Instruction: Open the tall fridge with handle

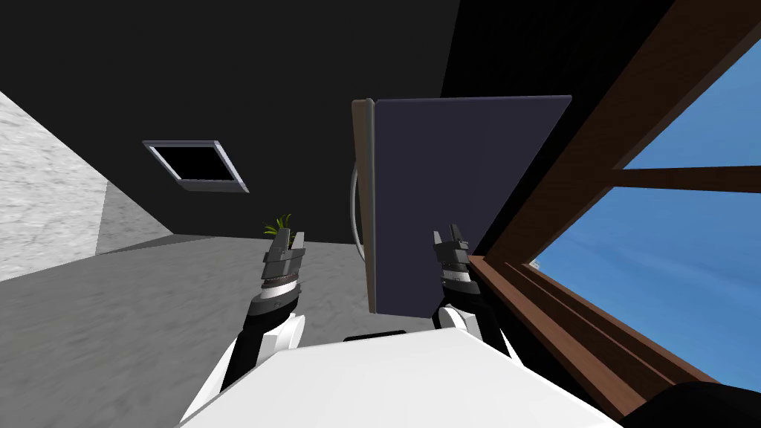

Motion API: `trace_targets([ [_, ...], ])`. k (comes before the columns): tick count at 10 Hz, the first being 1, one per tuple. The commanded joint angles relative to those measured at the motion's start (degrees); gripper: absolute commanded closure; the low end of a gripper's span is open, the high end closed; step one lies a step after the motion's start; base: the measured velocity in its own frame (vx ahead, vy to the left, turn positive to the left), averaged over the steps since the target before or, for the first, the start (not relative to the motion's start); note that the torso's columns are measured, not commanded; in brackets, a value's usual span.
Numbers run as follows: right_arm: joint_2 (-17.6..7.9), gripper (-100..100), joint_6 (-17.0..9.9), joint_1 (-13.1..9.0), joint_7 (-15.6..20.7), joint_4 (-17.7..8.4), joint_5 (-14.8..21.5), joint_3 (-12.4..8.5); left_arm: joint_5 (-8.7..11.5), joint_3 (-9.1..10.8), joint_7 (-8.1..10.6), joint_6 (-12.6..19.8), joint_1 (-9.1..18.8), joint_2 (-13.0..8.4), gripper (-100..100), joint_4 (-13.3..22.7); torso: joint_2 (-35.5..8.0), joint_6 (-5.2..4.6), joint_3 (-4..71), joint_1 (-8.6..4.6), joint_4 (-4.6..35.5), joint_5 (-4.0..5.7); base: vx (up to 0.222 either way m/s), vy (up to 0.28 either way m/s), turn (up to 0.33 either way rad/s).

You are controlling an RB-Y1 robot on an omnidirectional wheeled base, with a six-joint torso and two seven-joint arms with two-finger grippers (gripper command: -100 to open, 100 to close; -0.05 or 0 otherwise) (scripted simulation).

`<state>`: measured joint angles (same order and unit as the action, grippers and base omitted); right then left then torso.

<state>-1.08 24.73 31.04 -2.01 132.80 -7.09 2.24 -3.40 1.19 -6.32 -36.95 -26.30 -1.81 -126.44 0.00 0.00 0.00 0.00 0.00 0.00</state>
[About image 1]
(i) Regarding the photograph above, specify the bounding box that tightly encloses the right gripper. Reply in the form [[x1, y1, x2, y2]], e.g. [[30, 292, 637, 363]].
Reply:
[[432, 223, 476, 283]]

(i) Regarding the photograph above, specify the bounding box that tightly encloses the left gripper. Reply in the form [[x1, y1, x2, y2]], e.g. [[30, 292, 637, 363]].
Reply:
[[262, 228, 307, 282]]

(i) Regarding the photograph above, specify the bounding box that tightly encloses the green plant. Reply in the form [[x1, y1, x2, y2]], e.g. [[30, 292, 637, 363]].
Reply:
[[262, 213, 297, 250]]

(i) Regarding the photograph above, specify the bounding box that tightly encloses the dark blue door leaf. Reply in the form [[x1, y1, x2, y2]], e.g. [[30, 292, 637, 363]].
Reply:
[[352, 94, 574, 320]]

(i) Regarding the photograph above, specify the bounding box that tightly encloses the brown framed window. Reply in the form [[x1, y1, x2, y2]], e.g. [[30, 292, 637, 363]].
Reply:
[[468, 0, 761, 422]]

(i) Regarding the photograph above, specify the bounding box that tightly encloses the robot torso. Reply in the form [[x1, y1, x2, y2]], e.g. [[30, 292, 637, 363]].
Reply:
[[177, 328, 623, 428]]

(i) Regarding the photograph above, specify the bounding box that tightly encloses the grey curved door handle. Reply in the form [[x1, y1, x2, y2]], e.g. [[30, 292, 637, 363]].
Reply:
[[349, 161, 367, 264]]

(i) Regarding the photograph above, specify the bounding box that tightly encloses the grey framed dark wall picture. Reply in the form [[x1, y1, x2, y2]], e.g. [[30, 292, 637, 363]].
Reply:
[[142, 139, 250, 194]]

